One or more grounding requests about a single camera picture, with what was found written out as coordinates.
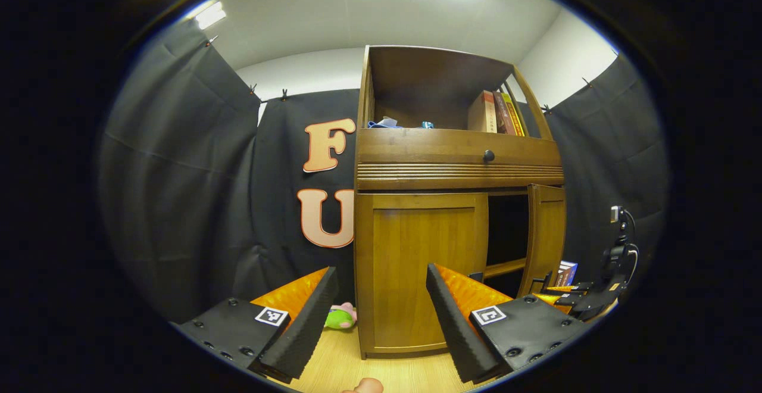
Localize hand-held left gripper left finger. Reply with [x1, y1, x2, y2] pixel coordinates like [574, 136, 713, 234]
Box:
[170, 266, 339, 385]

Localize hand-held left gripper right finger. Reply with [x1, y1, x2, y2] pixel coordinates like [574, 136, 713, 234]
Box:
[426, 263, 593, 385]

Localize wooden cabinet door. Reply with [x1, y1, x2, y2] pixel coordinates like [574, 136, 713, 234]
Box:
[355, 192, 490, 358]
[517, 183, 567, 298]

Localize wooden double-door shoe cabinet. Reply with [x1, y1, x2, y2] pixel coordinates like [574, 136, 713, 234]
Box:
[353, 45, 567, 360]

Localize wooden cabinet drawer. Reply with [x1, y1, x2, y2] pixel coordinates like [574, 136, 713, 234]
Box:
[355, 128, 565, 191]

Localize green plush toy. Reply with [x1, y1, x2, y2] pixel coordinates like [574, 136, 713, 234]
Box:
[324, 302, 358, 330]

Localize tan book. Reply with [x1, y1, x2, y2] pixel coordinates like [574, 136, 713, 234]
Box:
[467, 90, 498, 133]

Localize black backdrop cloth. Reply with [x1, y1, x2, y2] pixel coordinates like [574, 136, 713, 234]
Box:
[98, 18, 670, 325]

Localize small ceiling light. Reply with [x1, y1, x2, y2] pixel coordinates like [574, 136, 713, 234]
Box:
[195, 1, 227, 30]

